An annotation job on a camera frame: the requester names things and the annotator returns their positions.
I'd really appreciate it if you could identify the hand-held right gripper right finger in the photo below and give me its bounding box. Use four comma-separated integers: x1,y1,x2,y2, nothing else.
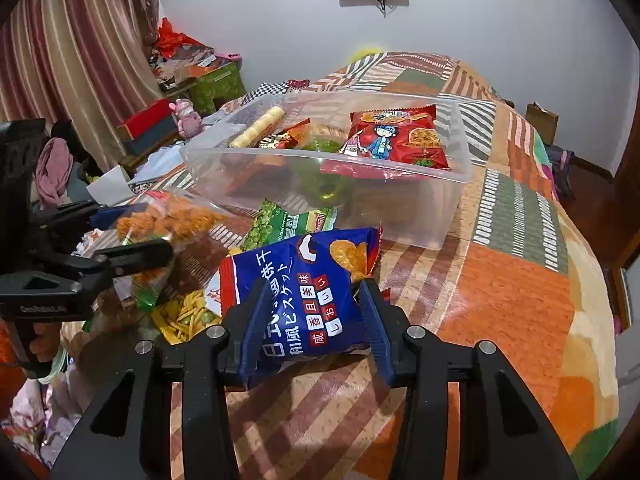
356,278,580,480

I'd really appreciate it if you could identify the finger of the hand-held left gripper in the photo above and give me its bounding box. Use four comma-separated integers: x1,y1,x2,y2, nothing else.
0,238,176,322
31,200,138,257

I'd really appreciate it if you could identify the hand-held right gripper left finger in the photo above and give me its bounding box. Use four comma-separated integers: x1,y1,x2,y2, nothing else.
50,277,273,480

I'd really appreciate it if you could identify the clear bag of orange balls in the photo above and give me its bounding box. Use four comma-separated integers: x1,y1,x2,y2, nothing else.
111,192,232,283

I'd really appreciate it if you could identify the blue biscuit packet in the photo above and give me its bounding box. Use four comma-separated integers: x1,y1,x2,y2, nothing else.
219,226,384,362

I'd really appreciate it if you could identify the clear plastic storage container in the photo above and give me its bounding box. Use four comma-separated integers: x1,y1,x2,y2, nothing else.
179,91,475,251

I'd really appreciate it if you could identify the rice roll with purple label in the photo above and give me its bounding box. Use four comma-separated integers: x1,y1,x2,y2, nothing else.
229,105,287,149

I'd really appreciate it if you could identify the large red snack packet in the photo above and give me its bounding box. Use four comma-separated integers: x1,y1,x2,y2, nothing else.
257,119,314,150

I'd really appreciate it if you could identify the red cartoon snack packet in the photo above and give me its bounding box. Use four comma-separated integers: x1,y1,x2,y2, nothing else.
340,104,452,172

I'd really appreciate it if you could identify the person's left hand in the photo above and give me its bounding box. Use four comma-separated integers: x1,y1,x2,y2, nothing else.
27,332,65,367

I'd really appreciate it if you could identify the pink cloth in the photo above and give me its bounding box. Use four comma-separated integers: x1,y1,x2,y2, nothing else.
37,137,75,207

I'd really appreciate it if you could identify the peanut bag with green label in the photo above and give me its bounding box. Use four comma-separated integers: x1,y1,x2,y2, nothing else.
65,280,167,361

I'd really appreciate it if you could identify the clear bag of yellow strips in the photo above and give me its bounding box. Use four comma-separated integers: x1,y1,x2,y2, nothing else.
150,287,224,346

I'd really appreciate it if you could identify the white cloth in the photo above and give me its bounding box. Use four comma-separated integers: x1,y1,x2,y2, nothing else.
86,142,193,202

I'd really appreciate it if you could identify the grey flat box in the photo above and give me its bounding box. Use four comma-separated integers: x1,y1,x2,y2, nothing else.
122,124,187,157

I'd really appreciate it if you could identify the red flat box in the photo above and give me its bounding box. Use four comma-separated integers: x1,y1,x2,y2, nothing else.
116,99,182,142

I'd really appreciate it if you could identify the green pea packet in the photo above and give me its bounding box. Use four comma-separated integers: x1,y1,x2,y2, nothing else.
240,199,342,252

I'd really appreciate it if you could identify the pink toy rabbit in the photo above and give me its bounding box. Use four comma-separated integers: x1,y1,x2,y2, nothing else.
169,98,205,139

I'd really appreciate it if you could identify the striped brown curtain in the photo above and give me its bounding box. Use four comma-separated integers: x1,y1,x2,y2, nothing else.
0,0,163,128

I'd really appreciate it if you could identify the green patterned box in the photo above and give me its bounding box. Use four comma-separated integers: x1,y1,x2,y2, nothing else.
189,61,247,117

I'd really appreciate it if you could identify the red plastic bag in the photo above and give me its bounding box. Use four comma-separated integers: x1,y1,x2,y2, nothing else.
154,17,195,58

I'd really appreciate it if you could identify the checked patchwork blanket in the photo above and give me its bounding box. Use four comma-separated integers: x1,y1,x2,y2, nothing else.
220,79,313,111

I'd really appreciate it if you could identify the dark backpack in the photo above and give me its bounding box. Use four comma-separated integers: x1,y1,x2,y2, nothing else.
544,144,577,202

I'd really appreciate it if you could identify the brown paper bag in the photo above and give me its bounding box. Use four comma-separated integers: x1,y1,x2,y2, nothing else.
525,102,561,147

